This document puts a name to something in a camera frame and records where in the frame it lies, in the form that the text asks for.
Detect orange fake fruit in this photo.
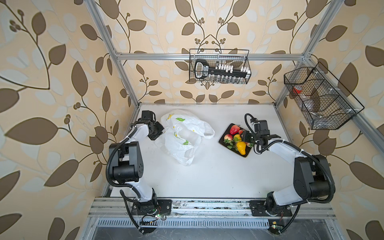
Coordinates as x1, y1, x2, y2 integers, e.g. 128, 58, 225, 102
236, 142, 247, 156

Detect red fake apple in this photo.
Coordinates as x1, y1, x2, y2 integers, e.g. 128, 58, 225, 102
230, 125, 241, 136
224, 134, 233, 144

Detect white plastic bag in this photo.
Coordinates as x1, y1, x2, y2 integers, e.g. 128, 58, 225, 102
155, 110, 215, 166

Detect yellow fake lemon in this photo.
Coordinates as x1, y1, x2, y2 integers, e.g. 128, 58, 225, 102
225, 134, 242, 149

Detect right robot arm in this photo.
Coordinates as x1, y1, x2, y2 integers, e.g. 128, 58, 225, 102
242, 114, 336, 216

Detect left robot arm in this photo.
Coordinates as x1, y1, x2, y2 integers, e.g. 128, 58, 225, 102
106, 111, 164, 215

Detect black square tray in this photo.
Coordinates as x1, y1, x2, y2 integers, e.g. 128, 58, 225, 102
219, 124, 254, 158

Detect red capped plastic bottle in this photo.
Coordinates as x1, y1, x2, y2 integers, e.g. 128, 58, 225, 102
292, 85, 303, 97

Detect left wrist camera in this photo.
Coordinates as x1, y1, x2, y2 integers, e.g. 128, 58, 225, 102
141, 110, 156, 121

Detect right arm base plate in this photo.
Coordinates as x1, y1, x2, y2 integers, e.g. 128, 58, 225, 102
249, 200, 293, 217

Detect right wire basket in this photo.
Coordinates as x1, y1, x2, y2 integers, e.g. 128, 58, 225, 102
284, 62, 365, 130

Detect wire basket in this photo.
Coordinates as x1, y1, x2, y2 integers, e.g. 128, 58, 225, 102
189, 48, 252, 85
284, 62, 365, 130

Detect back wire basket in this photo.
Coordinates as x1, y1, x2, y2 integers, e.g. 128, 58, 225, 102
189, 48, 252, 85

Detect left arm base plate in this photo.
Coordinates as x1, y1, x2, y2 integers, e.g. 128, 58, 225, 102
132, 199, 173, 216

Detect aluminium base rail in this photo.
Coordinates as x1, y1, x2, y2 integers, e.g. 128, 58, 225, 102
88, 197, 337, 229

